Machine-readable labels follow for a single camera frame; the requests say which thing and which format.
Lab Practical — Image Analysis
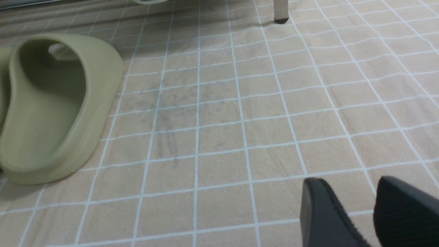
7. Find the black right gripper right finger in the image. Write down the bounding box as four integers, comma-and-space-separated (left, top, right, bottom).
373, 176, 439, 247

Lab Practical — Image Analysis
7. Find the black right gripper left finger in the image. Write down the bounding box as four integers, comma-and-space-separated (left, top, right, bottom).
300, 178, 370, 247

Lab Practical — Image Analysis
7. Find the metal shoe rack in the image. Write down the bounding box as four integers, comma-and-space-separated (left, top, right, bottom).
0, 0, 289, 24

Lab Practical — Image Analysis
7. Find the right green slide slipper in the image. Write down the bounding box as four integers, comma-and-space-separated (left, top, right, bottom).
1, 33, 124, 186

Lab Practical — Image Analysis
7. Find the green slide slipper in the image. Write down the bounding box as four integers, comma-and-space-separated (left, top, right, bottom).
0, 46, 17, 178
1, 33, 124, 186

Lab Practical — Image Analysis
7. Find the left green slide slipper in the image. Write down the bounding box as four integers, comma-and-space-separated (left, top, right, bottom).
0, 46, 17, 178

